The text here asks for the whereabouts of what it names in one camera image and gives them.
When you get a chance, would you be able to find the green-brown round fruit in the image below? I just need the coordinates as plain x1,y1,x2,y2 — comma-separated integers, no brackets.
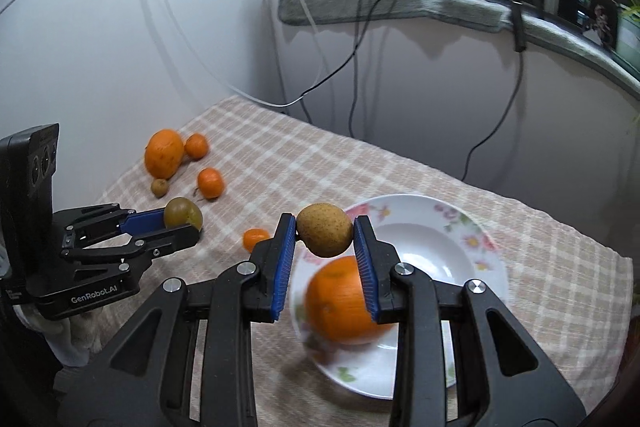
163,197,204,231

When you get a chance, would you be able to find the large oval orange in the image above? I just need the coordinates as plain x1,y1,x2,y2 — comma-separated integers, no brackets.
144,130,185,180

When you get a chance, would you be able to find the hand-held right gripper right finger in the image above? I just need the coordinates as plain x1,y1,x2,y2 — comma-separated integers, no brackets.
352,215,587,427

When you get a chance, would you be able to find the white floral plate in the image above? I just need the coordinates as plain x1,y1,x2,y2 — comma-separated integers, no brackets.
289,194,511,400

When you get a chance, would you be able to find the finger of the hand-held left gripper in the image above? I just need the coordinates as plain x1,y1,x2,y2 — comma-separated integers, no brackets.
61,225,202,264
54,203,168,253

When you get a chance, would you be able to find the long white cable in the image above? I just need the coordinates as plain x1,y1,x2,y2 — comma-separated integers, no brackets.
135,0,326,108

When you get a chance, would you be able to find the black cable with plug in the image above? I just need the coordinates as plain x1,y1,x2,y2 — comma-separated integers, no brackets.
462,2,526,182

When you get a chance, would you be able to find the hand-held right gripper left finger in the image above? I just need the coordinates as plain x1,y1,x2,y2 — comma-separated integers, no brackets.
57,213,297,427

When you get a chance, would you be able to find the round orange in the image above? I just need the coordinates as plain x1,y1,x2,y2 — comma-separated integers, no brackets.
305,255,398,346

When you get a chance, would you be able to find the brown pear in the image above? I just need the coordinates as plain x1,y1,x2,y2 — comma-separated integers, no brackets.
296,203,354,258

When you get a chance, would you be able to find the tiny tangerine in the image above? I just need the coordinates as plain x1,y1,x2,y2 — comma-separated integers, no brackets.
243,229,271,254

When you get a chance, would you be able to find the beige checked tablecloth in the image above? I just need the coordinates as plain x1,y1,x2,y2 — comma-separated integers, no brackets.
47,94,635,427

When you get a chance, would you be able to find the grey windowsill mat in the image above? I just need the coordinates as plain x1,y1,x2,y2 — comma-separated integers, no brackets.
277,0,640,95

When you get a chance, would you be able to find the small tangerine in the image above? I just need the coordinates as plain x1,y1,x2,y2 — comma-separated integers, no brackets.
197,168,224,200
184,133,209,160

